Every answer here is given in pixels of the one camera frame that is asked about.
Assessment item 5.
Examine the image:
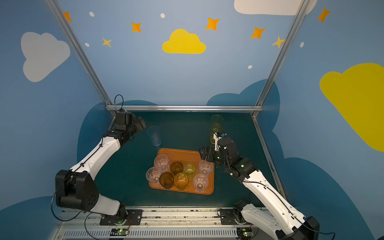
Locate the clear faceted glass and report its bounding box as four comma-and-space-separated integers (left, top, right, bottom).
154, 155, 169, 173
146, 167, 163, 185
193, 174, 209, 192
199, 160, 214, 177

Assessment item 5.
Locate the frosted blue tall cup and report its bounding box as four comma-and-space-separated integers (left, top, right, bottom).
147, 126, 162, 147

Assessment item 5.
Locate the yellow ribbed glass front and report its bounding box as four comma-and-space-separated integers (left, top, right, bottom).
210, 124, 224, 145

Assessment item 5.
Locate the yellow-green glass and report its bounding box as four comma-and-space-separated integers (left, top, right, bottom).
211, 114, 224, 126

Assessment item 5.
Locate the green clear cup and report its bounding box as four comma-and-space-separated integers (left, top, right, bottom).
183, 163, 196, 179

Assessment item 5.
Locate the orange plastic tray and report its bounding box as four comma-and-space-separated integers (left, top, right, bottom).
157, 148, 215, 195

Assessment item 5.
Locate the dark amber textured cup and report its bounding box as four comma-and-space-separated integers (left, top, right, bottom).
159, 172, 174, 190
170, 161, 184, 176

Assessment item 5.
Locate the tall amber clear cup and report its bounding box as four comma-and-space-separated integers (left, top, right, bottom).
174, 172, 189, 191

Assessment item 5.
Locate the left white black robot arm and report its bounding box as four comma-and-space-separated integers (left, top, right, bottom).
54, 110, 147, 221

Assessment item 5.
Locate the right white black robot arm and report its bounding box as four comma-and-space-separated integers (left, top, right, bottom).
199, 137, 320, 240

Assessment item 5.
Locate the right controller board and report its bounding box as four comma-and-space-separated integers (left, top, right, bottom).
236, 228, 254, 240

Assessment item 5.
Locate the controller board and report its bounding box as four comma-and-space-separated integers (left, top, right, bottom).
236, 228, 254, 240
110, 228, 129, 237

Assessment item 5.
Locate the left controller board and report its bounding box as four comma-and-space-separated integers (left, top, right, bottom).
110, 228, 129, 237

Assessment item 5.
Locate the aluminium frame back bar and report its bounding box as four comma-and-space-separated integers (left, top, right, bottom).
106, 105, 263, 113

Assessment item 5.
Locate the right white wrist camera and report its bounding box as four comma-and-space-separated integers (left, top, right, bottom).
213, 132, 226, 149

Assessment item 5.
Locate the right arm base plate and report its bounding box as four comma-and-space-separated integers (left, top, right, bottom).
218, 209, 239, 225

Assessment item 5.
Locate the aluminium mounting rail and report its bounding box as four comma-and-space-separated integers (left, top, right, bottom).
49, 207, 274, 240

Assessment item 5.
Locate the aluminium frame left post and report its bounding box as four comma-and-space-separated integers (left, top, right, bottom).
45, 0, 112, 106

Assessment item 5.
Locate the aluminium frame post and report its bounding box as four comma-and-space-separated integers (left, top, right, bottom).
252, 0, 311, 120
45, 0, 112, 106

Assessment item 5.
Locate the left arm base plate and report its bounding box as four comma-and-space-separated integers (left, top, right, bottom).
100, 209, 143, 226

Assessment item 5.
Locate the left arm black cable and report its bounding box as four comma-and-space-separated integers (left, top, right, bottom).
50, 176, 104, 240

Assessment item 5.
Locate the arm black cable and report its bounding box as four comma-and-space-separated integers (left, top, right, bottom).
314, 229, 336, 240
50, 176, 104, 240

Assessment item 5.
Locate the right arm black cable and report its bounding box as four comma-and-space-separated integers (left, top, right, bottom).
314, 229, 336, 240

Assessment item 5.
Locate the aluminium frame right post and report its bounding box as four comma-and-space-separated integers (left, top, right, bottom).
252, 0, 311, 120

